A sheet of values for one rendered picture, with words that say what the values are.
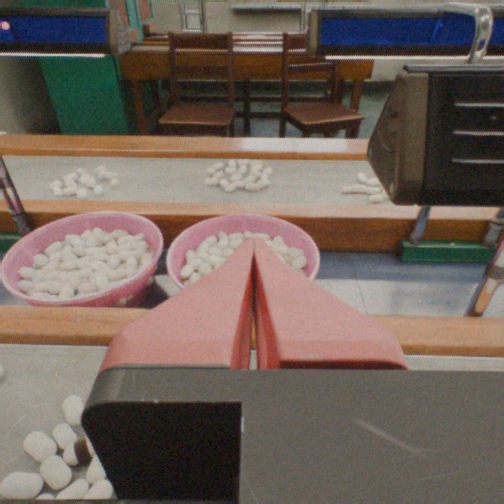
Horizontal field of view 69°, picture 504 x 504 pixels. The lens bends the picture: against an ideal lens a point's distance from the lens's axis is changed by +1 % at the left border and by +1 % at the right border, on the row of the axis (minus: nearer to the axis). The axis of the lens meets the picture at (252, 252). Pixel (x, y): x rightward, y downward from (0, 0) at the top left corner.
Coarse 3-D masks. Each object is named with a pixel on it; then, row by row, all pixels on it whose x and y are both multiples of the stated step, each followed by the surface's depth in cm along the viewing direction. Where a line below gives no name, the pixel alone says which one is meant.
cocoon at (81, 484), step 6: (78, 480) 36; (84, 480) 36; (72, 486) 35; (78, 486) 35; (84, 486) 36; (60, 492) 35; (66, 492) 35; (72, 492) 35; (78, 492) 35; (84, 492) 35; (60, 498) 35; (66, 498) 35; (72, 498) 35; (78, 498) 35
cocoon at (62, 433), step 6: (60, 426) 40; (66, 426) 40; (54, 432) 40; (60, 432) 40; (66, 432) 40; (72, 432) 40; (54, 438) 40; (60, 438) 39; (66, 438) 39; (72, 438) 39; (60, 444) 39; (66, 444) 39
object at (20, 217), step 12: (0, 12) 67; (0, 156) 67; (0, 168) 68; (0, 180) 69; (12, 192) 72; (12, 204) 73; (12, 216) 74; (24, 216) 75; (24, 228) 76; (0, 240) 77; (12, 240) 77; (0, 252) 79
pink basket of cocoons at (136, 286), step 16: (48, 224) 71; (64, 224) 73; (80, 224) 75; (96, 224) 76; (112, 224) 76; (128, 224) 75; (144, 224) 73; (32, 240) 69; (48, 240) 71; (160, 240) 67; (16, 256) 65; (32, 256) 68; (0, 272) 59; (16, 272) 64; (144, 272) 60; (16, 288) 60; (112, 288) 56; (128, 288) 59; (144, 288) 65; (32, 304) 58; (48, 304) 54; (64, 304) 54; (80, 304) 56; (96, 304) 57; (112, 304) 60; (128, 304) 63
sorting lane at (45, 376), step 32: (0, 352) 50; (32, 352) 50; (64, 352) 50; (96, 352) 50; (0, 384) 46; (32, 384) 46; (64, 384) 46; (0, 416) 43; (32, 416) 43; (64, 416) 43; (0, 448) 40; (0, 480) 37
